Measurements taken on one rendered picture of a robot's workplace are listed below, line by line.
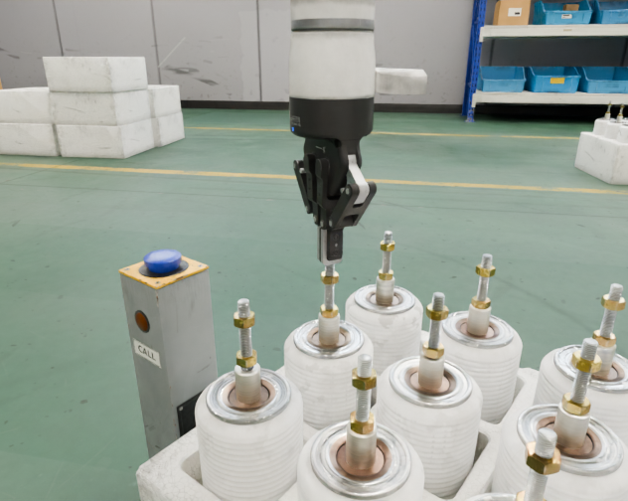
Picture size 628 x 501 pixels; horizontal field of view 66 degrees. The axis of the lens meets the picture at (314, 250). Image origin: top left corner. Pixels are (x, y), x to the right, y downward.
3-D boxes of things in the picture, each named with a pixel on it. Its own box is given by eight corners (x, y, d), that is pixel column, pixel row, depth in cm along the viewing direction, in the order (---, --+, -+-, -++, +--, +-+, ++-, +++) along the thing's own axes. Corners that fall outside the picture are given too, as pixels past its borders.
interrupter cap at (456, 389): (476, 372, 47) (477, 366, 47) (465, 421, 41) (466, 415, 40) (399, 354, 50) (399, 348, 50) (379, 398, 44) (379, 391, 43)
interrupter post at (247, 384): (231, 405, 43) (229, 373, 42) (241, 388, 45) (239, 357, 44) (256, 409, 42) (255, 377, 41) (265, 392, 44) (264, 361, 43)
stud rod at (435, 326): (438, 371, 44) (446, 296, 42) (427, 371, 44) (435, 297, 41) (434, 364, 45) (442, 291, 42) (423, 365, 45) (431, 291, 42)
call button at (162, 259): (160, 282, 52) (157, 264, 51) (138, 272, 54) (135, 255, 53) (190, 270, 55) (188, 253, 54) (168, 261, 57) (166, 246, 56)
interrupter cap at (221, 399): (190, 419, 41) (190, 413, 41) (227, 368, 48) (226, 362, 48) (276, 434, 39) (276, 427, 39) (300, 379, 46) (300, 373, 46)
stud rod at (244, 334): (249, 373, 43) (245, 296, 41) (255, 378, 43) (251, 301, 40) (239, 376, 43) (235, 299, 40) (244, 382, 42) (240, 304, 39)
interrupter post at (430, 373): (444, 380, 46) (448, 350, 45) (440, 395, 44) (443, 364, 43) (419, 374, 47) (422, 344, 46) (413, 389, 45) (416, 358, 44)
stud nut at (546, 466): (547, 449, 28) (549, 437, 28) (566, 471, 27) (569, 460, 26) (517, 454, 28) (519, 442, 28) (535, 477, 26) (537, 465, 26)
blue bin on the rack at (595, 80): (567, 89, 461) (572, 66, 453) (611, 90, 454) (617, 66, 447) (585, 93, 415) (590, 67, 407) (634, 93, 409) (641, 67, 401)
